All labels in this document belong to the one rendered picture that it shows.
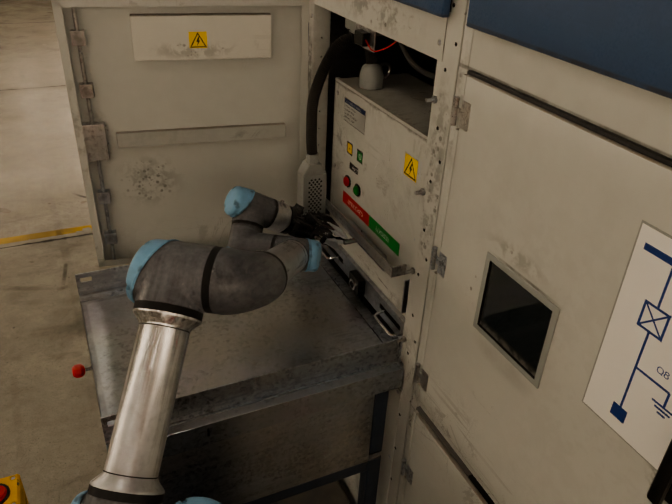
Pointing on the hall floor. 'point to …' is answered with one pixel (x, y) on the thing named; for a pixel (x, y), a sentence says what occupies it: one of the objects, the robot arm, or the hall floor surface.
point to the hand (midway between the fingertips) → (342, 237)
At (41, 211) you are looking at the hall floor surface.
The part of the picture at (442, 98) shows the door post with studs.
